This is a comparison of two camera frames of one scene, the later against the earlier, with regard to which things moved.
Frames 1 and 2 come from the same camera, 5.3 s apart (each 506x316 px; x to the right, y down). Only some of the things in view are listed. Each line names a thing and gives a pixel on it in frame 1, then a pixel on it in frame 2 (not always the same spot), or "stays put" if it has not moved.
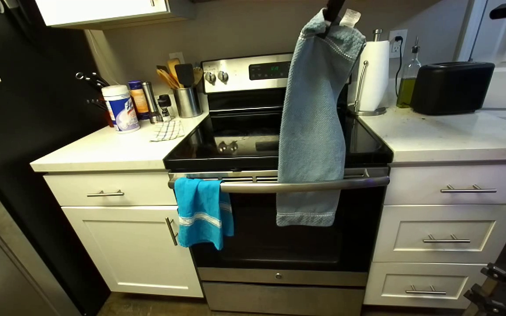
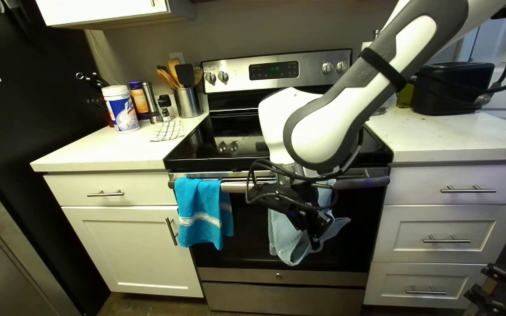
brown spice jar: [140, 100] stays put
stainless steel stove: [270, 267] stays put
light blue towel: [312, 118] to [289, 239]
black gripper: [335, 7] to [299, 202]
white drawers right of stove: [442, 225] stays put
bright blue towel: [205, 213] stays put
